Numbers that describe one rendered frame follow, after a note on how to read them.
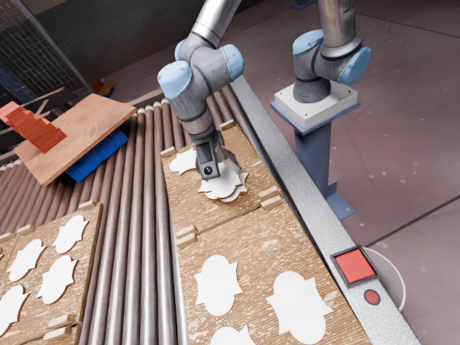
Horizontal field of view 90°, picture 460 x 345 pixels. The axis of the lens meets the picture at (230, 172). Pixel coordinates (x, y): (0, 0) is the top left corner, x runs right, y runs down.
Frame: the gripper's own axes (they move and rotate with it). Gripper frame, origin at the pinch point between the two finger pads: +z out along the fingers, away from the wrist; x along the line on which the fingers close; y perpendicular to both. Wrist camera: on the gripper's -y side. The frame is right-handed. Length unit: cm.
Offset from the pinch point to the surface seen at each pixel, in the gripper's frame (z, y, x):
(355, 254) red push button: 5.7, -27.0, -29.6
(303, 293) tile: 3.9, -33.9, -15.9
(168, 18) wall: 56, 476, 111
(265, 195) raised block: 2.5, -7.7, -11.8
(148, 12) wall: 35, 466, 140
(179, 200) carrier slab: 5.0, -1.1, 17.5
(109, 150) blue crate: 4, 36, 57
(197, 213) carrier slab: 5.0, -7.4, 10.4
